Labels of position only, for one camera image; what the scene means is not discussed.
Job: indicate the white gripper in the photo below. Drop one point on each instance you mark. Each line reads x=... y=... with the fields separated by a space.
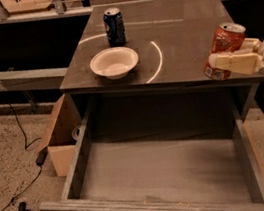
x=243 y=63

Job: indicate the orange red coke can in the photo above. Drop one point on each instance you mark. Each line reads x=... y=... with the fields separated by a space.
x=227 y=39

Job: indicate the open grey top drawer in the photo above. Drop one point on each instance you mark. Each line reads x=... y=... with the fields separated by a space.
x=184 y=151

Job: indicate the blue pepsi can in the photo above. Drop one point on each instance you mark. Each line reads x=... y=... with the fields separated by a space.
x=114 y=26

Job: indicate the grey wooden cabinet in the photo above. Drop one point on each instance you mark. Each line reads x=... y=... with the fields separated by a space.
x=172 y=39

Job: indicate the white paper bowl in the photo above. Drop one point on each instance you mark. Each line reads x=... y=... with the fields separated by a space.
x=114 y=63

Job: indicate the cardboard box on floor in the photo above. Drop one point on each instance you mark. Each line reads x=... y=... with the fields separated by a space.
x=57 y=138

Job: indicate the black power adapter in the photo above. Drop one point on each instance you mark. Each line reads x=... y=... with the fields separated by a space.
x=41 y=157

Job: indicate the grey metal rail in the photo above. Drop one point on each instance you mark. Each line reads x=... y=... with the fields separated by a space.
x=32 y=79

